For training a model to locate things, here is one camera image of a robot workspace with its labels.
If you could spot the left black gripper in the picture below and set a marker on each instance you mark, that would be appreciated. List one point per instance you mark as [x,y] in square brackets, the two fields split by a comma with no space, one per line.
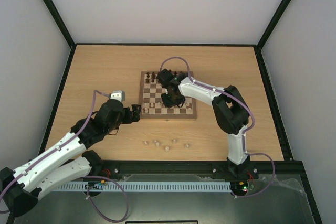
[136,114]

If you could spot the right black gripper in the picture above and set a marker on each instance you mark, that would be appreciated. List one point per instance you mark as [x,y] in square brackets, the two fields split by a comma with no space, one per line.
[171,97]

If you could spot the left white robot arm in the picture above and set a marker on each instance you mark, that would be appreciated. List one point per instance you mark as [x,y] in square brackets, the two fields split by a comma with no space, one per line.
[70,158]

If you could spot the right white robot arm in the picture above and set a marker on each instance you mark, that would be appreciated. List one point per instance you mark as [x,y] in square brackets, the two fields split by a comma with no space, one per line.
[230,109]

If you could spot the wooden chess board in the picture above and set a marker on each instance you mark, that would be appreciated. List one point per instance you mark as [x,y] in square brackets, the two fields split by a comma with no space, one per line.
[151,93]

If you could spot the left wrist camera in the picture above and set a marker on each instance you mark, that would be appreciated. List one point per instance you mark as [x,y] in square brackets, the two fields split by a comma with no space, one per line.
[118,95]

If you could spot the white slotted cable duct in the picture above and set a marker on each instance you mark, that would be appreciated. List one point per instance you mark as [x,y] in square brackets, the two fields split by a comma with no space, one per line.
[151,187]

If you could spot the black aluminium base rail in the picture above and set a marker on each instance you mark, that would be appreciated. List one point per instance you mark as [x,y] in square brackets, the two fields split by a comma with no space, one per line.
[212,169]

